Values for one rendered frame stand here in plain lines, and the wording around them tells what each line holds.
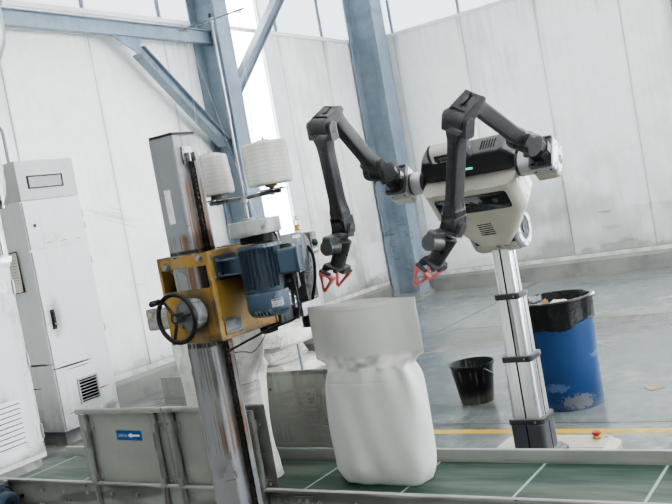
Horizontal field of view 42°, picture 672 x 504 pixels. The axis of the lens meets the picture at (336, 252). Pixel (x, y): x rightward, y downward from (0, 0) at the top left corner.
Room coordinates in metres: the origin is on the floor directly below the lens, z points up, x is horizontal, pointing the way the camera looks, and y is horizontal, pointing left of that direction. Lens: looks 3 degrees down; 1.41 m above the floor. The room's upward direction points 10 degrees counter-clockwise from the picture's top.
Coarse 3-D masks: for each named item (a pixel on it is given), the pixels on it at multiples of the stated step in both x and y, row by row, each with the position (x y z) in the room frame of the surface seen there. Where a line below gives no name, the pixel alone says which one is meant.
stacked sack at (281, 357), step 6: (294, 348) 6.16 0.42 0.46; (306, 348) 6.25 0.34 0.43; (264, 354) 5.99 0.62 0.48; (270, 354) 6.00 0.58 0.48; (276, 354) 6.02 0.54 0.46; (282, 354) 6.05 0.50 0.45; (288, 354) 6.09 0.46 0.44; (294, 354) 6.12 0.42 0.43; (270, 360) 5.96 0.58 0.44; (276, 360) 5.98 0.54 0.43; (282, 360) 6.03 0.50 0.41; (288, 360) 6.09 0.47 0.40
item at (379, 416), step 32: (320, 320) 3.28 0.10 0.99; (352, 320) 3.11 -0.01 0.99; (384, 320) 3.08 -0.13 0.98; (416, 320) 3.04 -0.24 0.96; (320, 352) 3.29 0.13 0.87; (352, 352) 3.13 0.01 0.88; (384, 352) 3.08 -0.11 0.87; (416, 352) 3.05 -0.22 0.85; (352, 384) 3.13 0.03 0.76; (384, 384) 3.05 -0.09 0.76; (416, 384) 3.05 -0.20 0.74; (352, 416) 3.14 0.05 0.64; (384, 416) 3.06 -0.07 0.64; (416, 416) 3.03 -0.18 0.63; (352, 448) 3.15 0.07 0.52; (384, 448) 3.07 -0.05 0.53; (416, 448) 3.02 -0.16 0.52; (352, 480) 3.19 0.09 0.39; (384, 480) 3.10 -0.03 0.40; (416, 480) 3.03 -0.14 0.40
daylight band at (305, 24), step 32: (32, 0) 7.61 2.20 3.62; (64, 0) 7.91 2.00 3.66; (96, 0) 8.23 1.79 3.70; (128, 0) 8.58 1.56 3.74; (160, 0) 8.96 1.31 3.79; (288, 0) 10.90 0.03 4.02; (320, 0) 11.52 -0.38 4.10; (384, 0) 11.98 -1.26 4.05; (416, 0) 11.72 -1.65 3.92; (448, 0) 11.47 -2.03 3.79; (480, 0) 11.23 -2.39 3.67; (288, 32) 10.79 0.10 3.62
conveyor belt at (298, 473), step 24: (72, 456) 4.43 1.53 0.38; (288, 480) 3.37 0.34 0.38; (312, 480) 3.31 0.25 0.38; (336, 480) 3.26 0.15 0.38; (432, 480) 3.07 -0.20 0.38; (456, 480) 3.02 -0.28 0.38; (480, 480) 2.98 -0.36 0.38; (504, 480) 2.93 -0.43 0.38; (528, 480) 2.89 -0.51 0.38; (552, 480) 2.85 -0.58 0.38; (576, 480) 2.81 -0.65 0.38; (600, 480) 2.77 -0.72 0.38; (624, 480) 2.74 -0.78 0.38; (648, 480) 2.70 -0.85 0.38
